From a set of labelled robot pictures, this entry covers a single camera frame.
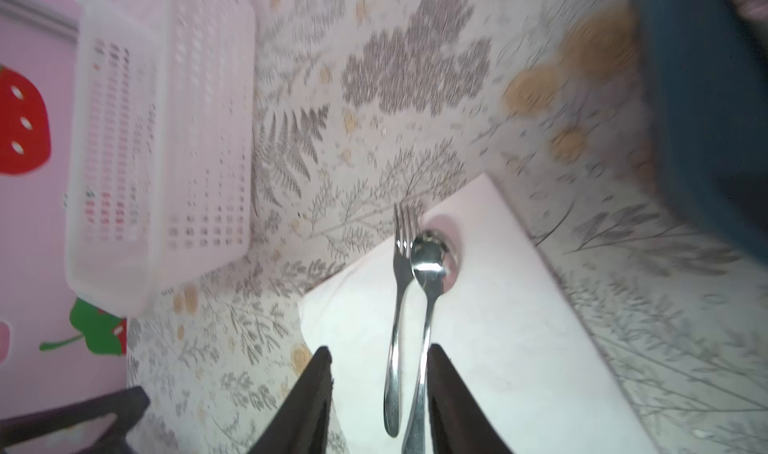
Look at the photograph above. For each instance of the teal plastic utensil tray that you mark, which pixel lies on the teal plastic utensil tray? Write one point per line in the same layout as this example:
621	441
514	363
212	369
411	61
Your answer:
706	76

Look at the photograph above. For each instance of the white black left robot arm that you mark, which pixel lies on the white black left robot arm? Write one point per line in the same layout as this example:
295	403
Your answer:
128	405

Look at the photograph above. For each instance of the silver metal spoon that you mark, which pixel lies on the silver metal spoon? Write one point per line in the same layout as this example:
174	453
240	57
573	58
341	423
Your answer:
434	266

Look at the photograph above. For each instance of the silver metal fork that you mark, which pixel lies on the silver metal fork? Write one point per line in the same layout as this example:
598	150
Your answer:
406	227

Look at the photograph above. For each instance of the white plastic mesh basket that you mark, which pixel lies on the white plastic mesh basket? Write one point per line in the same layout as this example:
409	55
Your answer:
159	188

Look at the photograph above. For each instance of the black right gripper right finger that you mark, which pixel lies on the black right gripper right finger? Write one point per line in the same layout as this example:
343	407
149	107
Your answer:
457	423

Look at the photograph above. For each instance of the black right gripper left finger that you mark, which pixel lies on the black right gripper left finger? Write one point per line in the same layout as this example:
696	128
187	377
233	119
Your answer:
301	424

